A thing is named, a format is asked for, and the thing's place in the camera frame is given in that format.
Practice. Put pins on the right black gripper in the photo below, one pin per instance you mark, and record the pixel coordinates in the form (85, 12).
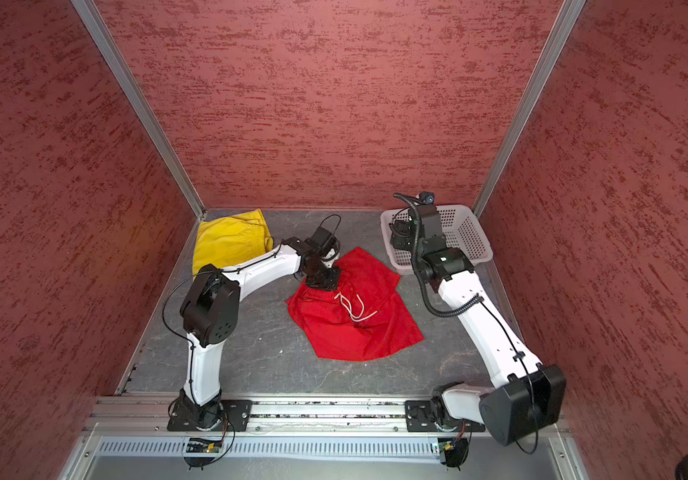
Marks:
(400, 230)

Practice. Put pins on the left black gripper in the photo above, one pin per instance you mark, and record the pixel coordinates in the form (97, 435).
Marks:
(330, 284)

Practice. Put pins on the white plastic laundry basket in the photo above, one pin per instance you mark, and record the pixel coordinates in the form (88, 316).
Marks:
(460, 225)

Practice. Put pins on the red shorts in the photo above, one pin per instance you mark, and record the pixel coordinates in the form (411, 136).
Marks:
(363, 319)

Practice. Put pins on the yellow shorts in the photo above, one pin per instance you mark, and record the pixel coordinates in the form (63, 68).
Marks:
(231, 240)

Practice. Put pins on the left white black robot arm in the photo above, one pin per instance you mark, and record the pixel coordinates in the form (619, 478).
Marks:
(210, 314)

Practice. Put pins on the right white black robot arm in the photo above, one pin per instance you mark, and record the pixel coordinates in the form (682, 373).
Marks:
(525, 395)

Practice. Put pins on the right small circuit board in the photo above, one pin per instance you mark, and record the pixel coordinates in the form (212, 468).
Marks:
(447, 447)

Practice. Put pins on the small circuit board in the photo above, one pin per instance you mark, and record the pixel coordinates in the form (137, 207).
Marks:
(203, 446)
(447, 447)

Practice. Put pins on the left small circuit board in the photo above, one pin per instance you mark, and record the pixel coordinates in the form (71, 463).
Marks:
(203, 446)

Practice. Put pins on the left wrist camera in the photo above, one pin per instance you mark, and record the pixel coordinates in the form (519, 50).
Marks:
(324, 243)

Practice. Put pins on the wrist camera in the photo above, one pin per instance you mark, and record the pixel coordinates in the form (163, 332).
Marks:
(427, 198)
(324, 243)

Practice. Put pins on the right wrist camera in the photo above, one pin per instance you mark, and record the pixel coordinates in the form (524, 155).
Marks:
(427, 198)

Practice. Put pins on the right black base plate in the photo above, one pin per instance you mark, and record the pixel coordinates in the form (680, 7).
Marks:
(432, 416)

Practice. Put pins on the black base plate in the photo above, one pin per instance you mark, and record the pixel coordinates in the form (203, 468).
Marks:
(432, 416)
(233, 415)

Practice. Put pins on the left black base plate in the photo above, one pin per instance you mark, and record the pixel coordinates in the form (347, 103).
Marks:
(233, 415)

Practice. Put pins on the white perforated cable duct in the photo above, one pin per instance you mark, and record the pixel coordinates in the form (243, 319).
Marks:
(409, 449)

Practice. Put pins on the right corner aluminium post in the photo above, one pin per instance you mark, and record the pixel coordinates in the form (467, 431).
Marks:
(563, 26)

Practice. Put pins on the corner aluminium post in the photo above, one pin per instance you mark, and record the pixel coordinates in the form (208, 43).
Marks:
(101, 36)
(563, 26)

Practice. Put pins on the aluminium frame rail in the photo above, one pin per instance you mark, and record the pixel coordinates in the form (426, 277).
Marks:
(280, 415)

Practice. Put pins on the left corner aluminium post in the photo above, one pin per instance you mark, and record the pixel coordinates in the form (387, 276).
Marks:
(101, 36)

